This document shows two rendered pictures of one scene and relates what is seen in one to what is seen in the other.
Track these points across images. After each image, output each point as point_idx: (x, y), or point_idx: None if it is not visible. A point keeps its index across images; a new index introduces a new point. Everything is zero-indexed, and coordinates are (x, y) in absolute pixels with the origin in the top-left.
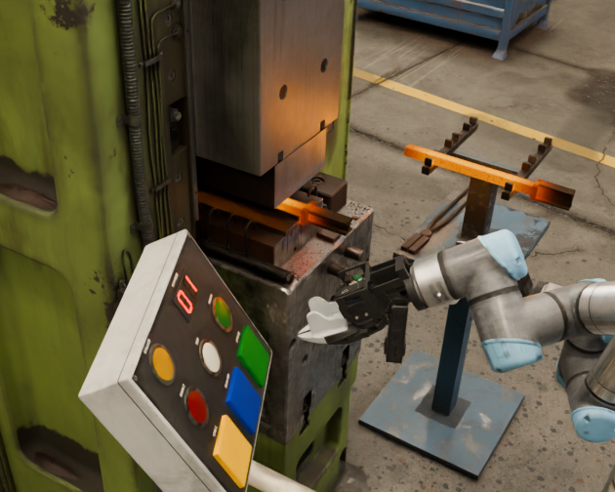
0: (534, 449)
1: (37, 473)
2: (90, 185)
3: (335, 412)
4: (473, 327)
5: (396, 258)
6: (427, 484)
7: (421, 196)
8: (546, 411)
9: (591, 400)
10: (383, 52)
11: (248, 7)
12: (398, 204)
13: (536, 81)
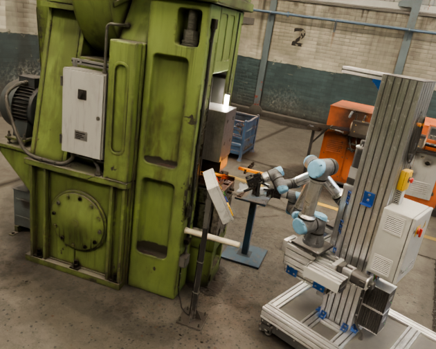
0: (273, 262)
1: (141, 255)
2: (188, 159)
3: (219, 244)
4: None
5: (258, 172)
6: (243, 271)
7: None
8: (274, 254)
9: (295, 210)
10: None
11: (221, 123)
12: None
13: (253, 168)
